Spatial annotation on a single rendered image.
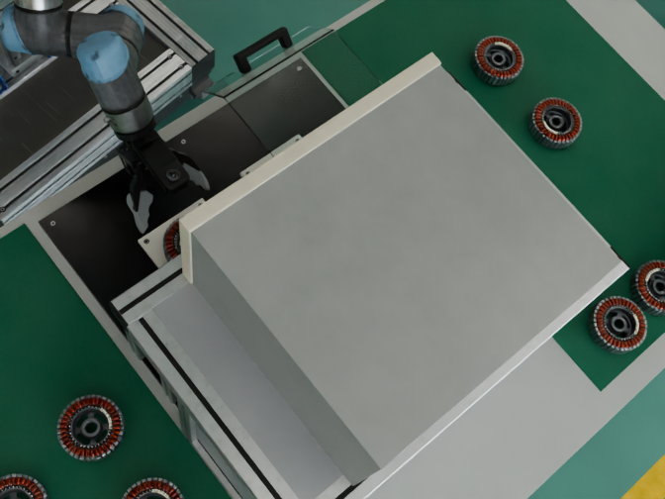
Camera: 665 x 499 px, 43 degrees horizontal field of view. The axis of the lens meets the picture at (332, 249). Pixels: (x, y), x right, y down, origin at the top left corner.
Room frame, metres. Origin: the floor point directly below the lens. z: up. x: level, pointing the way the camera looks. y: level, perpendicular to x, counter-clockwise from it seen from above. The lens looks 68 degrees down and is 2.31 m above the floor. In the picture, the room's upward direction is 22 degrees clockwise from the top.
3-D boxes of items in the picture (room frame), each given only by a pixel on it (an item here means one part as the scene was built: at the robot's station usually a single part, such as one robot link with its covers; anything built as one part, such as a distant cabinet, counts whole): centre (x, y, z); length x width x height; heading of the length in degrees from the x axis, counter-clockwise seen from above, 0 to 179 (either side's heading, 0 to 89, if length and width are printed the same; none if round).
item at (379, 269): (0.46, -0.09, 1.22); 0.44 x 0.39 x 0.20; 150
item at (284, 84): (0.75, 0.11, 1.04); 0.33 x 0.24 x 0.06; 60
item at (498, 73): (1.20, -0.19, 0.77); 0.11 x 0.11 x 0.04
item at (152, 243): (0.53, 0.25, 0.78); 0.15 x 0.15 x 0.01; 60
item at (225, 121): (0.62, 0.17, 0.76); 0.64 x 0.47 x 0.02; 150
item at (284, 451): (0.47, -0.09, 1.09); 0.68 x 0.44 x 0.05; 150
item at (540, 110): (1.10, -0.35, 0.77); 0.11 x 0.11 x 0.04
